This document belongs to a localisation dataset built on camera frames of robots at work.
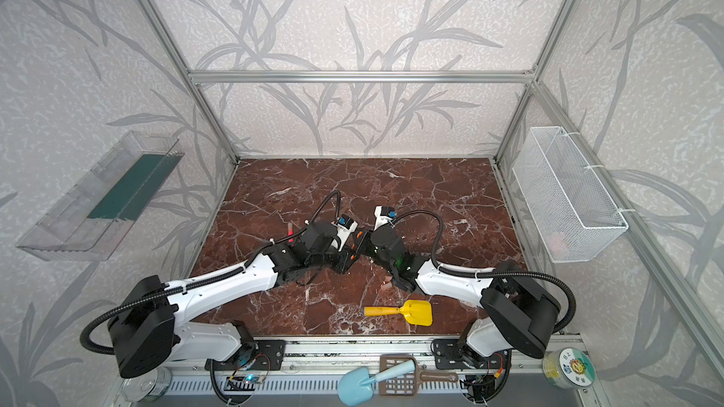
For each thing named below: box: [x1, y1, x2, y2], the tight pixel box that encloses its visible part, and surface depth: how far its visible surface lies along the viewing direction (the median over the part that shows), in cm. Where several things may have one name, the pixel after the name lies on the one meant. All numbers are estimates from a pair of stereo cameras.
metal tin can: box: [121, 366, 173, 404], surface depth 67 cm
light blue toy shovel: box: [337, 359, 416, 407], surface depth 71 cm
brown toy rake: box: [378, 354, 460, 397], surface depth 71 cm
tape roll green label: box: [542, 347, 596, 390], surface depth 66 cm
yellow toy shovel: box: [362, 299, 433, 327], surface depth 82 cm
